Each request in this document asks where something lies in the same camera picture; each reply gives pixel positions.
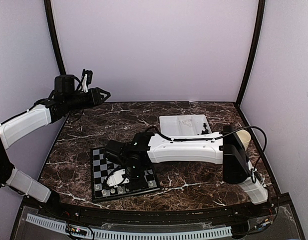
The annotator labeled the pile of white chess pieces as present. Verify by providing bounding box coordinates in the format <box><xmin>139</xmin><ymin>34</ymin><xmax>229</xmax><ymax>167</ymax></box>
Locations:
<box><xmin>179</xmin><ymin>118</ymin><xmax>193</xmax><ymax>128</ymax></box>

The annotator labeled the white slotted cable duct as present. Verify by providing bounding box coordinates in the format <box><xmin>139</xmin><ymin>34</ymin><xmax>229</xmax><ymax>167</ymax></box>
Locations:
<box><xmin>25</xmin><ymin>213</ymin><xmax>233</xmax><ymax>240</ymax></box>

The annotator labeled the left black frame post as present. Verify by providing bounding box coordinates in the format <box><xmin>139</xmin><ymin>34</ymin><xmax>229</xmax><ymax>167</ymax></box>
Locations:
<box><xmin>43</xmin><ymin>0</ymin><xmax>66</xmax><ymax>75</ymax></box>

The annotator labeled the black front rail base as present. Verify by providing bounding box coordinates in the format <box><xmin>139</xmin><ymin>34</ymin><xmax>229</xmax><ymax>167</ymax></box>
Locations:
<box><xmin>10</xmin><ymin>193</ymin><xmax>305</xmax><ymax>240</ymax></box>

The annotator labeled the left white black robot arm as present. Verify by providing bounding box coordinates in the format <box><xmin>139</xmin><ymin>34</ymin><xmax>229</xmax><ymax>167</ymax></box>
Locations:
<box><xmin>0</xmin><ymin>70</ymin><xmax>111</xmax><ymax>218</ymax></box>

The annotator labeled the white plastic compartment tray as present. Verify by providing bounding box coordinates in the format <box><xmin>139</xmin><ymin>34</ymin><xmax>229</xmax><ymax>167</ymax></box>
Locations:
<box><xmin>159</xmin><ymin>114</ymin><xmax>212</xmax><ymax>136</ymax></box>

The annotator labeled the black grey chessboard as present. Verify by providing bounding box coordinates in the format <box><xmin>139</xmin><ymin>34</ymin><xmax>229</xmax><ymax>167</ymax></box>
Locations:
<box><xmin>90</xmin><ymin>147</ymin><xmax>161</xmax><ymax>203</ymax></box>

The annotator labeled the right black frame post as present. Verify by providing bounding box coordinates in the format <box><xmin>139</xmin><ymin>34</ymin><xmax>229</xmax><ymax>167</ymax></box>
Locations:
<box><xmin>236</xmin><ymin>0</ymin><xmax>266</xmax><ymax>107</ymax></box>

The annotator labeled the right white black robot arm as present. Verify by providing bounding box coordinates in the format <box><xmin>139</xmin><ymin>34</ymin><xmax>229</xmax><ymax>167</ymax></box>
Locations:
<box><xmin>102</xmin><ymin>125</ymin><xmax>269</xmax><ymax>217</ymax></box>

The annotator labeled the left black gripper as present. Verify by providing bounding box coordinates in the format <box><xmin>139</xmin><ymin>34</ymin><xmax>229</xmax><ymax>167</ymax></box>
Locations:
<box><xmin>64</xmin><ymin>87</ymin><xmax>110</xmax><ymax>111</ymax></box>

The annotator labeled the cream ribbed mug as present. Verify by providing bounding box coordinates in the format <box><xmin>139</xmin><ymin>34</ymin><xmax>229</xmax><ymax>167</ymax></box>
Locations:
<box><xmin>237</xmin><ymin>130</ymin><xmax>251</xmax><ymax>149</ymax></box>

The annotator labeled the pile of black chess pieces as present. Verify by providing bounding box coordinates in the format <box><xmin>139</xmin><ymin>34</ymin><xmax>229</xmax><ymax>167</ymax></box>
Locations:
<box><xmin>201</xmin><ymin>123</ymin><xmax>209</xmax><ymax>135</ymax></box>

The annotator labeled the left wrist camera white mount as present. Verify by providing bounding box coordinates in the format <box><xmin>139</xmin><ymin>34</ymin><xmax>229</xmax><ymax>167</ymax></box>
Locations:
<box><xmin>81</xmin><ymin>69</ymin><xmax>93</xmax><ymax>93</ymax></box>

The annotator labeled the black frame post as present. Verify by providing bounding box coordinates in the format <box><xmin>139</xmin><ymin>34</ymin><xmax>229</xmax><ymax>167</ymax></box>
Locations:
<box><xmin>236</xmin><ymin>0</ymin><xmax>266</xmax><ymax>107</ymax></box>
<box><xmin>43</xmin><ymin>0</ymin><xmax>66</xmax><ymax>75</ymax></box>

